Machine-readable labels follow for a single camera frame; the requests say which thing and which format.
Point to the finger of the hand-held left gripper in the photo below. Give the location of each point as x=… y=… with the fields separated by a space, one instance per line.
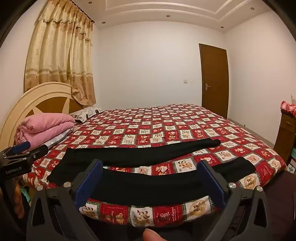
x=44 y=150
x=21 y=147

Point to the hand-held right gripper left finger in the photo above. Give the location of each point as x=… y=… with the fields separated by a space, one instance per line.
x=89 y=183

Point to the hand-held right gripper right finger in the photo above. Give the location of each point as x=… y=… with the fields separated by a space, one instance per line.
x=212 y=185

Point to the black pants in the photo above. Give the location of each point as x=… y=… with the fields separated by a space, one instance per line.
x=148 y=185

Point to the person's left hand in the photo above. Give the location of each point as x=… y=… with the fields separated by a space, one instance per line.
x=18 y=201

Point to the person's right hand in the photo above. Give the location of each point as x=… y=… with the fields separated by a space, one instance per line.
x=152 y=235

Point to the folded pink blanket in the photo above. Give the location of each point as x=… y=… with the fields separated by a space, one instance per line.
x=46 y=125

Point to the cream wooden headboard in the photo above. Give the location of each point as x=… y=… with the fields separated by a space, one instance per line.
x=20 y=104

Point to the red printed bedspread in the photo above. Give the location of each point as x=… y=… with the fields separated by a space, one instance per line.
x=161 y=122

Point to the stacked boxes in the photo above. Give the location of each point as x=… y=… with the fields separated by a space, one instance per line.
x=291 y=162

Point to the brown wooden cabinet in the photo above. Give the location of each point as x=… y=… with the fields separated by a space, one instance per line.
x=285 y=134

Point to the beige patterned curtain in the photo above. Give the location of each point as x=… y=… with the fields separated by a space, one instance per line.
x=62 y=58

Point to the brown wooden door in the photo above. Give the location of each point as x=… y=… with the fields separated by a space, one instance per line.
x=214 y=81

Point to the red plaid cloth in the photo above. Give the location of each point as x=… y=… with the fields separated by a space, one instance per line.
x=288 y=107

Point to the dark curtain rod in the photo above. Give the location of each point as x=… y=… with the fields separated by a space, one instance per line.
x=89 y=17

